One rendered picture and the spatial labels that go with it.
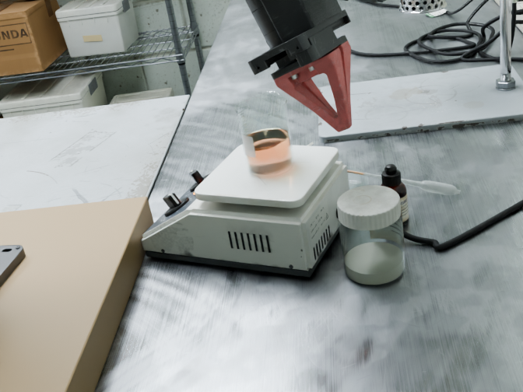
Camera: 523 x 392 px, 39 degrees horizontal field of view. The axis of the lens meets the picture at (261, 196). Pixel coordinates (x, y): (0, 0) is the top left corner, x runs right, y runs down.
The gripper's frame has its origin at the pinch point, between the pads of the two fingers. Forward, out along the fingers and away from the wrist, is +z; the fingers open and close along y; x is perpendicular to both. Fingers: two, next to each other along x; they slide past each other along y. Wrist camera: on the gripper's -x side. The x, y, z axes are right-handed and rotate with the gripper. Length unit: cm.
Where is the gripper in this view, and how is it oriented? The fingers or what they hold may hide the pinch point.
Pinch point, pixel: (341, 121)
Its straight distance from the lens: 71.1
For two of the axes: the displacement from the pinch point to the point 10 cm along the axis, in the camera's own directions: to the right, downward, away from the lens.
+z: 4.7, 8.7, 1.8
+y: 4.6, -4.2, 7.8
